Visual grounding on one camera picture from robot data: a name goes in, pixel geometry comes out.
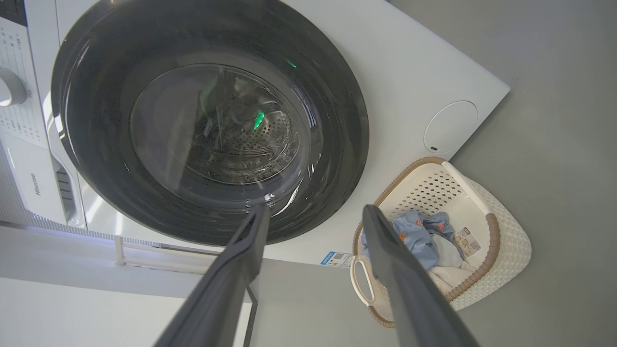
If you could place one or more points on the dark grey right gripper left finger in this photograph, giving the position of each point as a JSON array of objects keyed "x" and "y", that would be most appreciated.
[{"x": 226, "y": 289}]

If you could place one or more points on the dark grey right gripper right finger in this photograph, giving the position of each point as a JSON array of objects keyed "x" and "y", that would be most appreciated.
[{"x": 409, "y": 294}]

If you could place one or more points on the white cloth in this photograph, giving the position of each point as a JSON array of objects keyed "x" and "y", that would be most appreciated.
[{"x": 448, "y": 262}]

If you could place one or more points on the blue patterned garment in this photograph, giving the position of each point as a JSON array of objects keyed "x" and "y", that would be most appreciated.
[{"x": 424, "y": 241}]

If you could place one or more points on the black round glass washer door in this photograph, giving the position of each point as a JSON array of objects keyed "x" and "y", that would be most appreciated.
[{"x": 96, "y": 144}]

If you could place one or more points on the perforated steel washer drum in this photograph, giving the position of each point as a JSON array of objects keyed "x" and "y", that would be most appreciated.
[{"x": 270, "y": 140}]

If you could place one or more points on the white front-load washing machine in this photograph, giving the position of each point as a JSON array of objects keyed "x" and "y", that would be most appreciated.
[{"x": 395, "y": 72}]

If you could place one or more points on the white control knob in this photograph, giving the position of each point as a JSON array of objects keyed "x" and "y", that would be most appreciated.
[{"x": 9, "y": 89}]

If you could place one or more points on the paper product label in basket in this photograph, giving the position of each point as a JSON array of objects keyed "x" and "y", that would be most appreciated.
[{"x": 466, "y": 242}]

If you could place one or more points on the blue energy label sticker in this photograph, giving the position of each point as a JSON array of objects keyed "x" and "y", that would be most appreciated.
[{"x": 336, "y": 259}]

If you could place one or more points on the cream laundry basket brown rim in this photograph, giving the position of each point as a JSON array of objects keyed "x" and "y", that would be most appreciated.
[{"x": 506, "y": 241}]

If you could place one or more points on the round white filter cover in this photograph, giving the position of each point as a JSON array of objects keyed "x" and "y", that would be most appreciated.
[{"x": 450, "y": 126}]

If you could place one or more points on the white detergent drawer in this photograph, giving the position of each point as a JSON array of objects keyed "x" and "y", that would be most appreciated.
[{"x": 33, "y": 183}]

